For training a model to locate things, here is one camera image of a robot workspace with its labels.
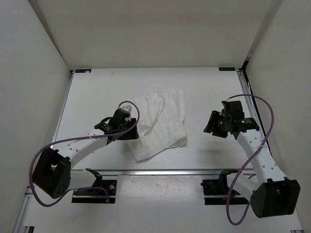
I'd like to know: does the white pleated skirt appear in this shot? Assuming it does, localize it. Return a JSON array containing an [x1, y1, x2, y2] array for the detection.
[[128, 89, 188, 162]]

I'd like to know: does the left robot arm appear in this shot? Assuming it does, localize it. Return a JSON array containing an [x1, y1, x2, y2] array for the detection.
[[30, 106, 139, 199]]

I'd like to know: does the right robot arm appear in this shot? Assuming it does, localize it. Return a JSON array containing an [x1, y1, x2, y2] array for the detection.
[[204, 101, 300, 218]]

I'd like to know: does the blue right corner label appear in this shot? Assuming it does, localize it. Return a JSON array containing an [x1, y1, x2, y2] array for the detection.
[[218, 67, 236, 71]]

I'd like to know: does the blue corner label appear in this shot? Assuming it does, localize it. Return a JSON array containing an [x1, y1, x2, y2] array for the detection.
[[218, 67, 236, 71], [75, 69, 92, 73]]

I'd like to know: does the blue left corner label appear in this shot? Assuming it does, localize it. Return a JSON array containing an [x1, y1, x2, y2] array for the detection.
[[75, 69, 92, 73]]

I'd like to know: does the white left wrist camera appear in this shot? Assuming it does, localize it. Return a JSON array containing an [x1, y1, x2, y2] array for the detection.
[[118, 105, 132, 113]]

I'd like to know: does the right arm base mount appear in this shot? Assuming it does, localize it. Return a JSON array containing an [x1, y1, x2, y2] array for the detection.
[[201, 169, 238, 205]]

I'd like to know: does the aluminium front table rail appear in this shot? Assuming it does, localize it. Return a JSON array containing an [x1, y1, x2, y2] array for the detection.
[[43, 168, 243, 177]]

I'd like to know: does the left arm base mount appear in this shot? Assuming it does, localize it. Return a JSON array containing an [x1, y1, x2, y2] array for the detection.
[[71, 176, 118, 204]]

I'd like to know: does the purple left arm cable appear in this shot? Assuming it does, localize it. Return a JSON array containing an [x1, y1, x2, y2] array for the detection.
[[29, 100, 139, 207]]

